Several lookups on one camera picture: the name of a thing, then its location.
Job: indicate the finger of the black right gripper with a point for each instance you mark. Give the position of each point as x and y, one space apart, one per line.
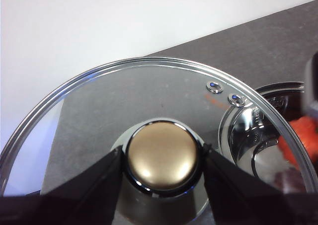
311 86

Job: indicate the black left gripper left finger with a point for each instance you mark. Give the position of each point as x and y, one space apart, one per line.
74 200

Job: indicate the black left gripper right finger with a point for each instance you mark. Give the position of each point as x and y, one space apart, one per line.
243 200

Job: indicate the orange toy pumpkin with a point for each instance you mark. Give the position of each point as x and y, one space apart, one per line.
303 135

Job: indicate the glass lid with green knob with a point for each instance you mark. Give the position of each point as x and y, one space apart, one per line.
161 155

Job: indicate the pale green electric steamer pot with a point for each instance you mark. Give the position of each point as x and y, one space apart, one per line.
278 91

